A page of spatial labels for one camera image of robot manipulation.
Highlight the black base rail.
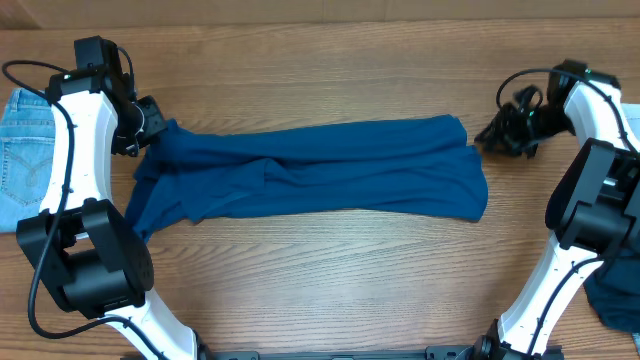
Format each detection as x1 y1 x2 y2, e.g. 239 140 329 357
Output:
213 345 474 360

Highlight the blue polo shirt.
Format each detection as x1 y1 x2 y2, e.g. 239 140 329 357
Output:
125 115 489 239

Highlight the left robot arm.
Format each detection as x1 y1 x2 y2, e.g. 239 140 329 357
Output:
16 36 212 359

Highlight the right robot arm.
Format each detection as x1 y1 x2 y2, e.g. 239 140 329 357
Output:
448 60 639 359

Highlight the dark navy garment pile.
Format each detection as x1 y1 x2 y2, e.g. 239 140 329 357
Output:
584 250 639 333

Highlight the folded light blue jeans left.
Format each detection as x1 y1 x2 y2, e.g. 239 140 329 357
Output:
1 88 55 233

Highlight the light blue jeans right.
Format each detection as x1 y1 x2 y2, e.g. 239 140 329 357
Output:
621 103 640 152

